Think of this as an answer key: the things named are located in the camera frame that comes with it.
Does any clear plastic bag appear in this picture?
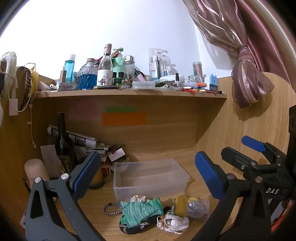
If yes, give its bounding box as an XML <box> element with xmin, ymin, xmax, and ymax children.
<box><xmin>186</xmin><ymin>197</ymin><xmax>210</xmax><ymax>219</ymax></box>

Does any toothbrush blister package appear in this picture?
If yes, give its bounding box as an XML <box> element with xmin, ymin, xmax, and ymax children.
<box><xmin>148</xmin><ymin>48</ymin><xmax>172</xmax><ymax>79</ymax></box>

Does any white charger cable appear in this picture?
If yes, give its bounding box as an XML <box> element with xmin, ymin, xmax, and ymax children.
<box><xmin>22</xmin><ymin>62</ymin><xmax>38</xmax><ymax>149</ymax></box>

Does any brown mug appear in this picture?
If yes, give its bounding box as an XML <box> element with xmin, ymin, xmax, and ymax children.
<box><xmin>89</xmin><ymin>162</ymin><xmax>112</xmax><ymax>189</ymax></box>

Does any clear round-cap bottle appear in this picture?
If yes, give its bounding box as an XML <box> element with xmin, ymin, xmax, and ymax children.
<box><xmin>123</xmin><ymin>55</ymin><xmax>135</xmax><ymax>80</ymax></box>

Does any pink striped curtain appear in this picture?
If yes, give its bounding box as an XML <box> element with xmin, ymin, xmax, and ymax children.
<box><xmin>182</xmin><ymin>0</ymin><xmax>276</xmax><ymax>108</ymax></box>

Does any wooden shelf board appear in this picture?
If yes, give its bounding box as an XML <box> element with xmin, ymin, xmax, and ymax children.
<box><xmin>34</xmin><ymin>88</ymin><xmax>228</xmax><ymax>105</ymax></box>

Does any rolled newspaper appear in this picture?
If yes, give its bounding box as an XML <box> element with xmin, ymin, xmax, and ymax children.
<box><xmin>47</xmin><ymin>125</ymin><xmax>98</xmax><ymax>148</ymax></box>

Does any beaded bracelet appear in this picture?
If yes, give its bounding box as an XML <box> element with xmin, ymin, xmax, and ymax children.
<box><xmin>103</xmin><ymin>203</ymin><xmax>124</xmax><ymax>216</ymax></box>

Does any black patterned cloth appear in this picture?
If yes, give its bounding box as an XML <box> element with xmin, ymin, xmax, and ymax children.
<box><xmin>119</xmin><ymin>206</ymin><xmax>172</xmax><ymax>235</ymax></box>

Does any pink cardboard tube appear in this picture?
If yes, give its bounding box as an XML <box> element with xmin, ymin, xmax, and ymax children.
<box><xmin>24</xmin><ymin>159</ymin><xmax>51</xmax><ymax>186</ymax></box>

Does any clear jar with sticks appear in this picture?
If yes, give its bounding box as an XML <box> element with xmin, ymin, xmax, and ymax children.
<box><xmin>192</xmin><ymin>61</ymin><xmax>204</xmax><ymax>83</ymax></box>

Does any blue pencil sharpener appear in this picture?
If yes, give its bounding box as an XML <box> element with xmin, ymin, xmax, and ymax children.
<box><xmin>204</xmin><ymin>74</ymin><xmax>218</xmax><ymax>91</ymax></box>

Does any dark wine bottle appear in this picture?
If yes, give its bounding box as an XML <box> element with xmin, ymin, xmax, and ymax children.
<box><xmin>56</xmin><ymin>112</ymin><xmax>77</xmax><ymax>173</ymax></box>

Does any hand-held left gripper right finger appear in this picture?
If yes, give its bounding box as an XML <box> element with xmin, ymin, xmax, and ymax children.
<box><xmin>192</xmin><ymin>152</ymin><xmax>271</xmax><ymax>241</ymax></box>

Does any green striped sock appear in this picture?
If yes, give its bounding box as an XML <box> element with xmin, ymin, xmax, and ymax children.
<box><xmin>120</xmin><ymin>197</ymin><xmax>164</xmax><ymax>228</ymax></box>

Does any green pump bottle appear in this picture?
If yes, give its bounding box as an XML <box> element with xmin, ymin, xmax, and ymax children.
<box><xmin>111</xmin><ymin>48</ymin><xmax>124</xmax><ymax>80</ymax></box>

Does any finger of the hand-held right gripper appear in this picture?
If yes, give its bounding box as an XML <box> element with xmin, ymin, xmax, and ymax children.
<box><xmin>242</xmin><ymin>136</ymin><xmax>288</xmax><ymax>167</ymax></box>
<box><xmin>221</xmin><ymin>147</ymin><xmax>263</xmax><ymax>179</ymax></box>

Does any yellow sponge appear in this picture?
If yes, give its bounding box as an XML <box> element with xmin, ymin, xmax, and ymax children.
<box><xmin>174</xmin><ymin>195</ymin><xmax>188</xmax><ymax>217</ymax></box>

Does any white drawstring cloth pouch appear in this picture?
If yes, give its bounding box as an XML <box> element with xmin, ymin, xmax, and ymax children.
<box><xmin>157</xmin><ymin>213</ymin><xmax>190</xmax><ymax>235</ymax></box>

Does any clear flat plastic case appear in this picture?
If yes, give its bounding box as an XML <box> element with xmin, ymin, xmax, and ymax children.
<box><xmin>132</xmin><ymin>81</ymin><xmax>156</xmax><ymax>90</ymax></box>

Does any orange sticky note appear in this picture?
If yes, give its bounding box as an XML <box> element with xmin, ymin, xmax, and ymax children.
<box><xmin>102</xmin><ymin>112</ymin><xmax>147</xmax><ymax>126</ymax></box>

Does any tall blue plastic bottle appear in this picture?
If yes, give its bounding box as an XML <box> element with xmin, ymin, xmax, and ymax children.
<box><xmin>65</xmin><ymin>53</ymin><xmax>76</xmax><ymax>83</ymax></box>

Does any white fluffy cloth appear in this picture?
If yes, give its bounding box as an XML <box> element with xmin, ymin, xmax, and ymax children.
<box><xmin>0</xmin><ymin>51</ymin><xmax>18</xmax><ymax>94</ymax></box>

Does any clear bottle with white label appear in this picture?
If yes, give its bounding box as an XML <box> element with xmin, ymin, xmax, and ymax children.
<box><xmin>97</xmin><ymin>43</ymin><xmax>113</xmax><ymax>87</ymax></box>

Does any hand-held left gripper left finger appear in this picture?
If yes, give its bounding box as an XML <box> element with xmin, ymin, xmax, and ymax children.
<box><xmin>25</xmin><ymin>152</ymin><xmax>104</xmax><ymax>241</ymax></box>

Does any glass bottle with blue liquid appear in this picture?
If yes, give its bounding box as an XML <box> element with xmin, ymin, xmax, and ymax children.
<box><xmin>78</xmin><ymin>58</ymin><xmax>98</xmax><ymax>90</ymax></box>

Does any green sticky note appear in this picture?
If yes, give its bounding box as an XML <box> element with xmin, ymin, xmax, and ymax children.
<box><xmin>105</xmin><ymin>106</ymin><xmax>137</xmax><ymax>113</ymax></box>

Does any pink sticky note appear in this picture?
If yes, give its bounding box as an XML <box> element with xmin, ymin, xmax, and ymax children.
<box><xmin>68</xmin><ymin>101</ymin><xmax>99</xmax><ymax>120</ymax></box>

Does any dark patterned headband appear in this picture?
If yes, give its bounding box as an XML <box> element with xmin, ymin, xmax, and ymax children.
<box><xmin>18</xmin><ymin>67</ymin><xmax>33</xmax><ymax>112</ymax></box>

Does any clear plastic storage box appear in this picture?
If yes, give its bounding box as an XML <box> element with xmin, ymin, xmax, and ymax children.
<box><xmin>113</xmin><ymin>159</ymin><xmax>191</xmax><ymax>203</ymax></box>

